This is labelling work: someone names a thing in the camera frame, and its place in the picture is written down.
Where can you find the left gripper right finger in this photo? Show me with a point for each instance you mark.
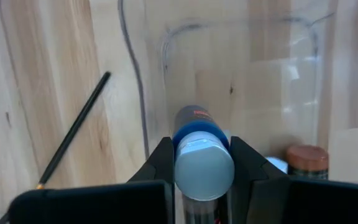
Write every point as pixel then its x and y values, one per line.
pixel 259 199

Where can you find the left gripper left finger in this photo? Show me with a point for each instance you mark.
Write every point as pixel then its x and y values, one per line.
pixel 104 205

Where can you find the orange paint bottle black label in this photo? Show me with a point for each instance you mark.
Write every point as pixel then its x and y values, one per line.
pixel 306 157

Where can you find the small blue paint bottle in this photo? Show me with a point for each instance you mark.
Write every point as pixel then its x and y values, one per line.
pixel 204 168

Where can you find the clear plastic bin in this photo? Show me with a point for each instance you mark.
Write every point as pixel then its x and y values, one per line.
pixel 244 77

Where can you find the black paintbrush orange ferrule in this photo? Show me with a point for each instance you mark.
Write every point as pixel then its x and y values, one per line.
pixel 75 127

